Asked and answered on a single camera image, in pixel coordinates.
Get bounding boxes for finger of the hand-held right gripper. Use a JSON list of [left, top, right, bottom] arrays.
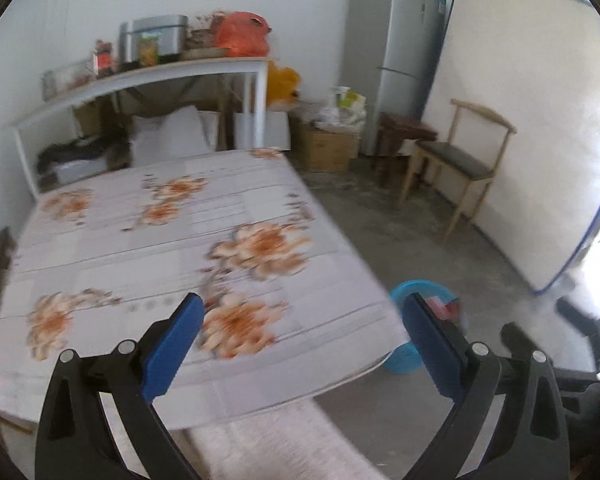
[[555, 297, 600, 361], [500, 322, 600, 397]]

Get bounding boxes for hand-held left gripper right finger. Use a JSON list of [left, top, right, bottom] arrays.
[[401, 292, 572, 480]]

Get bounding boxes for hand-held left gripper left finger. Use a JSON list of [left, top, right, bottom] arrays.
[[35, 292, 205, 480]]

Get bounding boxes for blue plastic waste basket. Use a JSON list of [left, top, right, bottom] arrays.
[[382, 280, 469, 375]]

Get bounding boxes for red snack packet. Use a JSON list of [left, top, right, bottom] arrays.
[[444, 300, 462, 332]]

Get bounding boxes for pink cloth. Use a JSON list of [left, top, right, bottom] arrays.
[[424, 295, 449, 322]]

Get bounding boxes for checked tablecloth table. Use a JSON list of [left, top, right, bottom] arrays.
[[0, 147, 409, 432]]

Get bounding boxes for fluffy white blanket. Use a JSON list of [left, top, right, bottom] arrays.
[[185, 399, 382, 480]]

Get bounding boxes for wooden chair with dark seat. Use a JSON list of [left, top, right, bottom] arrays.
[[398, 99, 519, 244]]

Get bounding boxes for white mattress with blue edge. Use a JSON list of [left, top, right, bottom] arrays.
[[422, 0, 600, 294]]

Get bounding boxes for white flat box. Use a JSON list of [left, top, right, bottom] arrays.
[[54, 157, 112, 186]]

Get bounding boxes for white pillow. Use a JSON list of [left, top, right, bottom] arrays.
[[129, 106, 219, 166]]

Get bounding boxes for black bag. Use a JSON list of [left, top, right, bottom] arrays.
[[35, 137, 131, 174]]

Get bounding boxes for dark wooden stool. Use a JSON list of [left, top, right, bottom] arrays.
[[372, 111, 439, 184]]

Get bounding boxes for large cardboard box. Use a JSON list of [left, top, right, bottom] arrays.
[[297, 122, 361, 174]]

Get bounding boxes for small cardboard box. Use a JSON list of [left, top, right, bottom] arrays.
[[74, 100, 116, 136]]

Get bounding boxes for white plastic bags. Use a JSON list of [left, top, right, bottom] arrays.
[[312, 101, 369, 134]]

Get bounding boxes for green and white packet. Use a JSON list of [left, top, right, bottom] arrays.
[[337, 88, 367, 112]]

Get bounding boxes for white desk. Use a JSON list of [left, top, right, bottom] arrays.
[[7, 56, 271, 197]]

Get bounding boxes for yellow plastic bag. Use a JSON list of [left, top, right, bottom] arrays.
[[266, 62, 302, 111]]

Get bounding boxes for clear glass container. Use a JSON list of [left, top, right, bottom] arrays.
[[42, 60, 94, 101]]

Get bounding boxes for dark sauce bottle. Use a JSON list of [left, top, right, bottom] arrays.
[[93, 40, 116, 79]]

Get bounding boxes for glass jar with green label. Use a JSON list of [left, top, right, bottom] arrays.
[[138, 32, 160, 66]]

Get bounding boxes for grey refrigerator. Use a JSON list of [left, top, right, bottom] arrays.
[[340, 0, 447, 157]]

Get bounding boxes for metal box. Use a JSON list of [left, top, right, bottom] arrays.
[[118, 15, 189, 64]]

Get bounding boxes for orange plastic bag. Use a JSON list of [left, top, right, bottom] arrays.
[[214, 11, 272, 57]]

